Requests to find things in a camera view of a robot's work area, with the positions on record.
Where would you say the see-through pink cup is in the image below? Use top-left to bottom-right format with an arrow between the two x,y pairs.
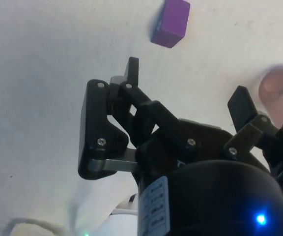
257,64 -> 283,129

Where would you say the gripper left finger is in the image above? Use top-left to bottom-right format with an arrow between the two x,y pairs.
77,57 -> 198,181

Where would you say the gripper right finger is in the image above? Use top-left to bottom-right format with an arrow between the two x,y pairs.
224,85 -> 283,197

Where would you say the purple triangular block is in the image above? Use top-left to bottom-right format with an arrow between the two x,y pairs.
150,0 -> 191,49

